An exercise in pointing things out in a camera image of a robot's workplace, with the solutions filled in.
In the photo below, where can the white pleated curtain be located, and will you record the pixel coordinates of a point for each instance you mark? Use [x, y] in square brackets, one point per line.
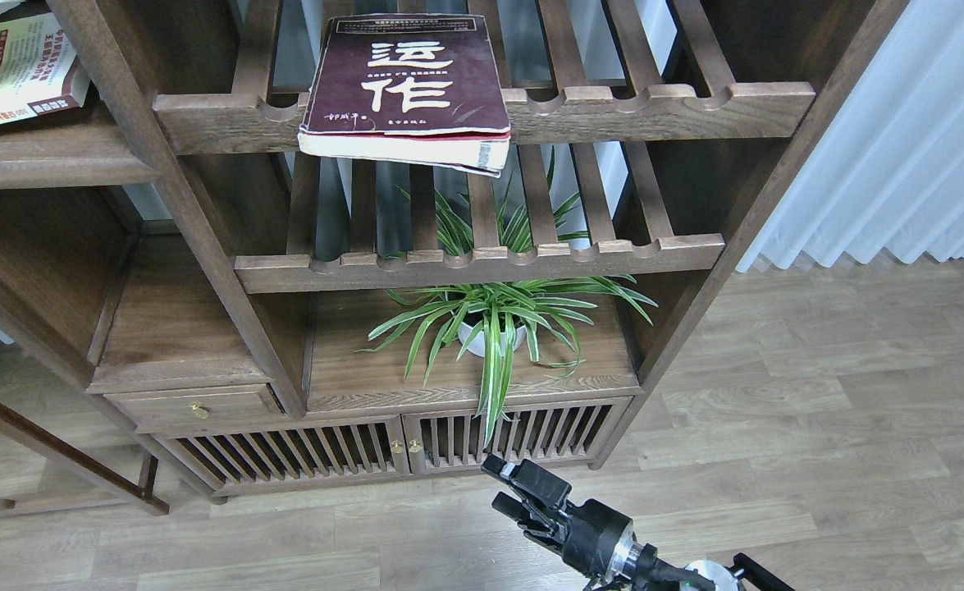
[887, 179]

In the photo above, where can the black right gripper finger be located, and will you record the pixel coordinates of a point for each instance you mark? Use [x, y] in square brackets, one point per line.
[538, 523]
[533, 483]

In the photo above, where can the dark wooden bookshelf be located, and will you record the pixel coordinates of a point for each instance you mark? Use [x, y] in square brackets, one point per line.
[157, 250]

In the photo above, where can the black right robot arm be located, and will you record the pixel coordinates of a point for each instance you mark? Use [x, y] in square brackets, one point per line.
[649, 572]

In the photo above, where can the green spider plant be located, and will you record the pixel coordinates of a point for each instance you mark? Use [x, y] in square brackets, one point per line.
[433, 315]

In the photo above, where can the white plant pot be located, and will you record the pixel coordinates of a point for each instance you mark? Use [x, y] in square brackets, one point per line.
[473, 337]

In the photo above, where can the dark wooden side frame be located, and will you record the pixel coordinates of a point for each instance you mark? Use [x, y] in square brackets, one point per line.
[57, 453]

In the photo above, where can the maroon book white characters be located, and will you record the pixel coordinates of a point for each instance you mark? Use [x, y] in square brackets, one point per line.
[408, 88]

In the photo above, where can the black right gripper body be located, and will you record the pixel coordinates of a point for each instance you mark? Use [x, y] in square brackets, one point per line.
[592, 539]

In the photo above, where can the brass drawer knob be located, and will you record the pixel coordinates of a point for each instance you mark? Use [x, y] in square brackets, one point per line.
[198, 411]

